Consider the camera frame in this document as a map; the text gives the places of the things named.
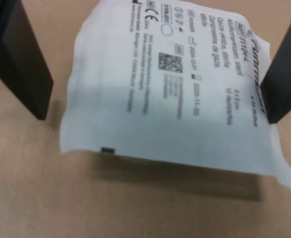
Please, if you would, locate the white printed gauze packet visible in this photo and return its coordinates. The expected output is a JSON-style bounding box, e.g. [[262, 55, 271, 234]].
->
[[59, 0, 291, 193]]

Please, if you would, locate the brown cardboard sheet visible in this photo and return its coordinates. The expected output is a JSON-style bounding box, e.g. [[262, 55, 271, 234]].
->
[[0, 0, 291, 238]]

